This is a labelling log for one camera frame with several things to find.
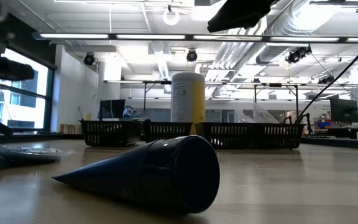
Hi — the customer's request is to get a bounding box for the black overhead light rail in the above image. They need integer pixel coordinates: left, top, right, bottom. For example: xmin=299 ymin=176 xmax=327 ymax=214
xmin=32 ymin=32 xmax=358 ymax=44

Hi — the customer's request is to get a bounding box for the black slotted plastic basket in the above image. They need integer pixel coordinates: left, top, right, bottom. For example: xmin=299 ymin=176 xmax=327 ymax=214
xmin=249 ymin=123 xmax=306 ymax=149
xmin=195 ymin=121 xmax=250 ymax=149
xmin=142 ymin=121 xmax=194 ymax=144
xmin=79 ymin=119 xmax=143 ymax=147

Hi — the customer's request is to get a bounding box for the black monitor on arm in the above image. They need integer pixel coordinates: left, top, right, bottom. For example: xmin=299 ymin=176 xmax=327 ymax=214
xmin=329 ymin=97 xmax=358 ymax=123

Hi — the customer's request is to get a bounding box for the black framed workbench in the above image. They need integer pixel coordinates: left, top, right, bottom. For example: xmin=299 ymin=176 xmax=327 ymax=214
xmin=104 ymin=80 xmax=301 ymax=121

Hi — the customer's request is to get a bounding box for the white yellow wipes canister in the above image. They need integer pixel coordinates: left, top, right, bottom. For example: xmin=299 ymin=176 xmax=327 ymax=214
xmin=170 ymin=72 xmax=206 ymax=135

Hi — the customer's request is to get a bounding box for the black computer monitor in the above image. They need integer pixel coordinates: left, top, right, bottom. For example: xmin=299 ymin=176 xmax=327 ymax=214
xmin=99 ymin=98 xmax=126 ymax=120

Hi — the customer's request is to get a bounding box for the white puff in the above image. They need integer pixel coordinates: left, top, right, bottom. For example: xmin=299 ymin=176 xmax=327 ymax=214
xmin=234 ymin=107 xmax=257 ymax=124

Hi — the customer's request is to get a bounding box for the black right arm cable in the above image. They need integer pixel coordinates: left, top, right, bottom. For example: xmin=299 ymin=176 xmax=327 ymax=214
xmin=295 ymin=32 xmax=358 ymax=124

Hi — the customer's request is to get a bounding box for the white ring ceiling lamp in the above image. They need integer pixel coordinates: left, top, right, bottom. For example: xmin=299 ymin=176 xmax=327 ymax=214
xmin=162 ymin=7 xmax=181 ymax=27

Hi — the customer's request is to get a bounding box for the black mesh item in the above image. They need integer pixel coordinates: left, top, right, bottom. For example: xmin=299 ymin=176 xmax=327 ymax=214
xmin=0 ymin=144 xmax=76 ymax=163

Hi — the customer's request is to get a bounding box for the dark background desk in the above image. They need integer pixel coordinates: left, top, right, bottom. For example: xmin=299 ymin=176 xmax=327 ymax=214
xmin=306 ymin=126 xmax=358 ymax=139

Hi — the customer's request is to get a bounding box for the printed white pouch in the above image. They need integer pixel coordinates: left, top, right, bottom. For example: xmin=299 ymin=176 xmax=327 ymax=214
xmin=252 ymin=101 xmax=280 ymax=124

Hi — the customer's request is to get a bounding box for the silver ventilation duct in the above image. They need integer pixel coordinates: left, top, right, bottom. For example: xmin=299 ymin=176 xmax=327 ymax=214
xmin=246 ymin=0 xmax=326 ymax=65

